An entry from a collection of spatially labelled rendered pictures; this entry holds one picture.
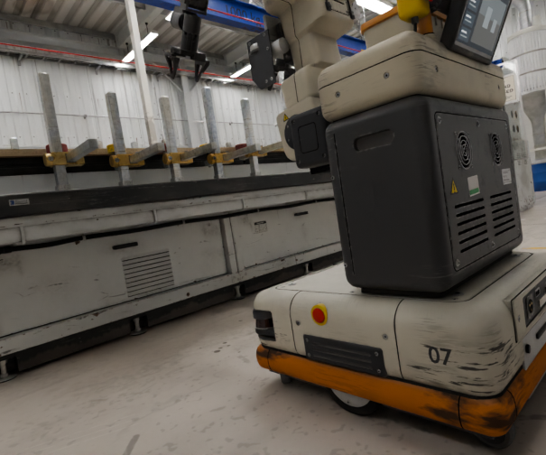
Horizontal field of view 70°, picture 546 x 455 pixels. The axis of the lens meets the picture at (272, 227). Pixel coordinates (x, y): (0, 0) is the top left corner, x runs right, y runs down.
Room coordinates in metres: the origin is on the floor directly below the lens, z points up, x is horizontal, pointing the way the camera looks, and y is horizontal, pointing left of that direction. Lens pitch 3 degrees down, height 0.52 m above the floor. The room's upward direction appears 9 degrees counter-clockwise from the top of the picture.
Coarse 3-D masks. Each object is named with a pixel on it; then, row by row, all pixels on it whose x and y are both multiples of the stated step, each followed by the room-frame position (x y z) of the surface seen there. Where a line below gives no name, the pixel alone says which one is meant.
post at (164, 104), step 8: (160, 104) 1.86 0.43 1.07; (168, 104) 1.86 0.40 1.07; (168, 112) 1.85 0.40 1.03; (168, 120) 1.85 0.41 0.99; (168, 128) 1.84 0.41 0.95; (168, 136) 1.84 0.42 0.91; (168, 144) 1.85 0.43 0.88; (168, 152) 1.86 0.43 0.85; (176, 152) 1.86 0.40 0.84; (176, 168) 1.85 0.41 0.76; (176, 176) 1.84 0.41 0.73
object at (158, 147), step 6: (156, 144) 1.50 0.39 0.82; (162, 144) 1.52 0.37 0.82; (144, 150) 1.58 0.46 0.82; (150, 150) 1.55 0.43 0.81; (156, 150) 1.51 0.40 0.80; (162, 150) 1.51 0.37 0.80; (132, 156) 1.67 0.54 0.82; (138, 156) 1.63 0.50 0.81; (144, 156) 1.59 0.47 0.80; (150, 156) 1.61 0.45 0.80; (132, 162) 1.69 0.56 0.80
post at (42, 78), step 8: (40, 72) 1.50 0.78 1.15; (40, 80) 1.50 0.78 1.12; (48, 80) 1.52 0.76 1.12; (40, 88) 1.51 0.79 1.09; (48, 88) 1.52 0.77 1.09; (40, 96) 1.52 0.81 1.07; (48, 96) 1.51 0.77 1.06; (48, 104) 1.51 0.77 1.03; (48, 112) 1.51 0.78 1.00; (48, 120) 1.50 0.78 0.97; (56, 120) 1.52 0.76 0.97; (48, 128) 1.50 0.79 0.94; (56, 128) 1.52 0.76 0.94; (48, 136) 1.52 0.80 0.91; (56, 136) 1.51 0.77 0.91; (56, 144) 1.51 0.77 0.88; (56, 168) 1.50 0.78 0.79; (64, 168) 1.52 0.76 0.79; (56, 176) 1.51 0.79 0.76; (64, 176) 1.52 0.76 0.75; (56, 184) 1.52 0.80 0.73
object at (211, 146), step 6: (204, 144) 1.71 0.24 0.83; (210, 144) 1.67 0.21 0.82; (216, 144) 1.69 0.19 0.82; (192, 150) 1.78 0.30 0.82; (198, 150) 1.75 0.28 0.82; (204, 150) 1.71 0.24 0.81; (210, 150) 1.69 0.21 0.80; (180, 156) 1.86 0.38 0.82; (186, 156) 1.83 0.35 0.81; (192, 156) 1.79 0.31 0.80; (168, 168) 1.99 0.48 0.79
